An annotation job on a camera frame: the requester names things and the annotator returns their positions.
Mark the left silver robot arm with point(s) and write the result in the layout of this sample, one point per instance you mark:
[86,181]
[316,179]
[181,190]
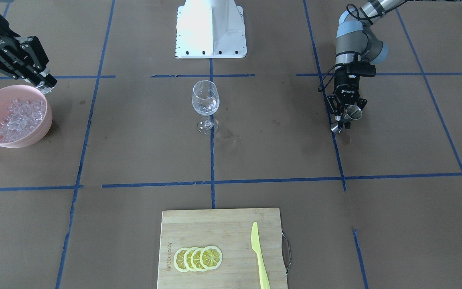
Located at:
[358,51]

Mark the pink bowl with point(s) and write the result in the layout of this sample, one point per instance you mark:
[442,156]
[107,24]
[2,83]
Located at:
[25,92]

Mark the steel jigger measuring cup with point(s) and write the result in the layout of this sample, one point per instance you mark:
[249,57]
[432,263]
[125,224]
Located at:
[351,111]

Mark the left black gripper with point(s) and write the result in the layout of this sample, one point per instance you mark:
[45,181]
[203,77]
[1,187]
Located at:
[343,87]

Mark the clear wine glass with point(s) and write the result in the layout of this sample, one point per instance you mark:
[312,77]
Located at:
[205,101]

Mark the bamboo cutting board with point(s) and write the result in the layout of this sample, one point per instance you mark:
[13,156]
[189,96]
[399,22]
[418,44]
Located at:
[229,230]

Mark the pile of ice cubes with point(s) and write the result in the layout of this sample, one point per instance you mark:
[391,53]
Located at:
[23,116]

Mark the yellow plastic knife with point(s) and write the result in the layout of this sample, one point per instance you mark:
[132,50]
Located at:
[256,247]

